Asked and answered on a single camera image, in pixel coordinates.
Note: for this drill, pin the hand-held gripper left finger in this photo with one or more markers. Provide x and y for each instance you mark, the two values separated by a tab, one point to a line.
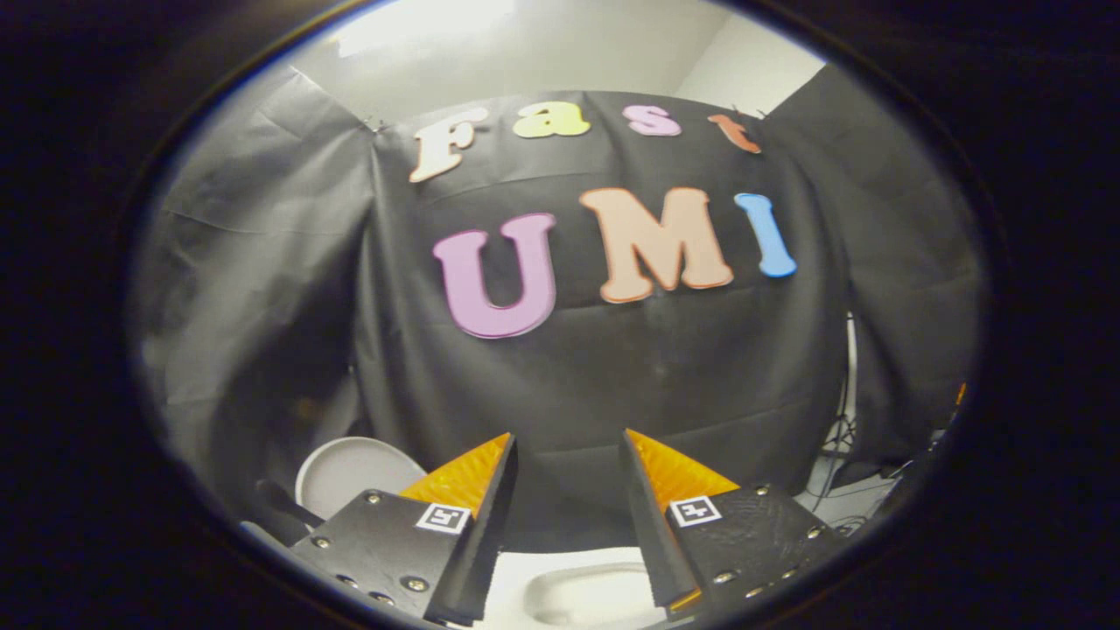
486	525

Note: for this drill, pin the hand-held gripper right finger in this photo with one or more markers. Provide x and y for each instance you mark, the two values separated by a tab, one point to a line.
652	525

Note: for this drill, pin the white toilet lid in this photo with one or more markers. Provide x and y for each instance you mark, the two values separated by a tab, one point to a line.
350	472

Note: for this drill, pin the black backdrop cloth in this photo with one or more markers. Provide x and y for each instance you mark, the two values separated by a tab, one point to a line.
595	385

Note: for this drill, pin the black light stand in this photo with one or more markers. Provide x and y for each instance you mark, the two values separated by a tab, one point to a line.
845	385

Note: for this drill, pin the black orange-tipped tool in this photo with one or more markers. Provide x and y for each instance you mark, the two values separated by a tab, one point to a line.
961	395

